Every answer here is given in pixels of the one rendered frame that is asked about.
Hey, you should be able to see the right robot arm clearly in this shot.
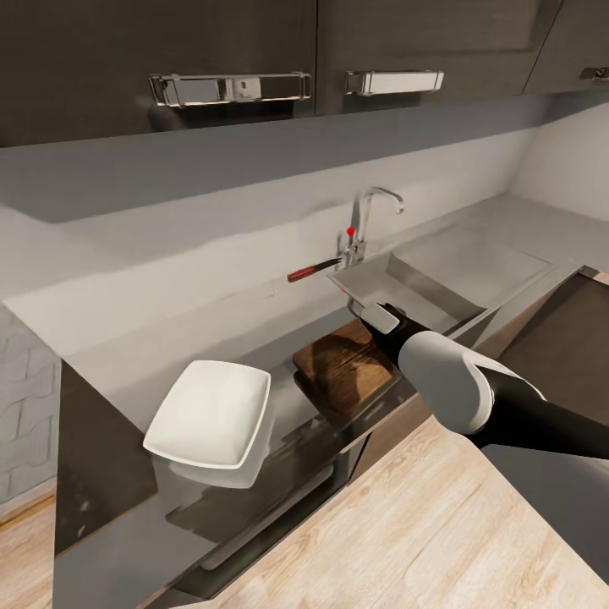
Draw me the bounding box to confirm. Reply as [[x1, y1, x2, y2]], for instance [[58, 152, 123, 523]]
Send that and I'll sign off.
[[359, 303, 609, 586]]

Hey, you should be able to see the parer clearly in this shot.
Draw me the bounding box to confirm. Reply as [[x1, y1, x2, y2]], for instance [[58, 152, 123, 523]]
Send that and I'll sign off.
[[288, 258, 340, 280]]

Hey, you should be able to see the cutting board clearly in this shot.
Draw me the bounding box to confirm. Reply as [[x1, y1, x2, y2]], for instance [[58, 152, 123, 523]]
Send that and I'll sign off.
[[293, 317, 402, 415]]

